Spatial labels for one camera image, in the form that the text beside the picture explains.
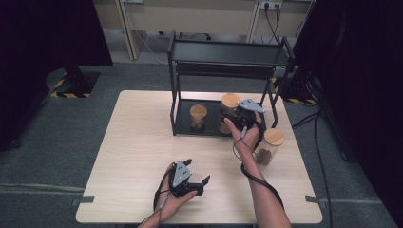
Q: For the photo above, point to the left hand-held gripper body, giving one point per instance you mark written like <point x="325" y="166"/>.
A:
<point x="181" y="172"/>

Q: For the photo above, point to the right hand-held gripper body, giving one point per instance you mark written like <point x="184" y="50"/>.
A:
<point x="248" y="117"/>

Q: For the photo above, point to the tall glass jar wooden lid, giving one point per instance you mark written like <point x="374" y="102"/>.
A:
<point x="274" y="136"/>
<point x="230" y="100"/>

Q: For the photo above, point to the short glass jar wooden lid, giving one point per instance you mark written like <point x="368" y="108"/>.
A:
<point x="198" y="111"/>

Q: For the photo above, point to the black metal shelf rack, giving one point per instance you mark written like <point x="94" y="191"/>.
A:
<point x="221" y="52"/>

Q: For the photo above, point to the person's right hand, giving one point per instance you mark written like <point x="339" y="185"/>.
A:
<point x="248" y="139"/>

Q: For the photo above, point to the person's left hand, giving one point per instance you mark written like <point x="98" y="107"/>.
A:
<point x="172" y="205"/>

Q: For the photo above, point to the black striped stand base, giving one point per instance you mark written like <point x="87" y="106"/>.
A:
<point x="297" y="91"/>
<point x="76" y="84"/>

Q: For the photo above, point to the beige furniture leg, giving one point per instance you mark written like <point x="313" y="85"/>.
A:
<point x="133" y="31"/>
<point x="255" y="22"/>

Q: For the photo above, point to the grey tape piece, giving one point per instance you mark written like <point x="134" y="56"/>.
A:
<point x="84" y="200"/>
<point x="315" y="201"/>

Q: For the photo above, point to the black curtain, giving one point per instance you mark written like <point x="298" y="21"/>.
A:
<point x="38" y="47"/>
<point x="364" y="79"/>

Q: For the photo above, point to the white wall socket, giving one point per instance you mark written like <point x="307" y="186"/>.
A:
<point x="271" y="3"/>

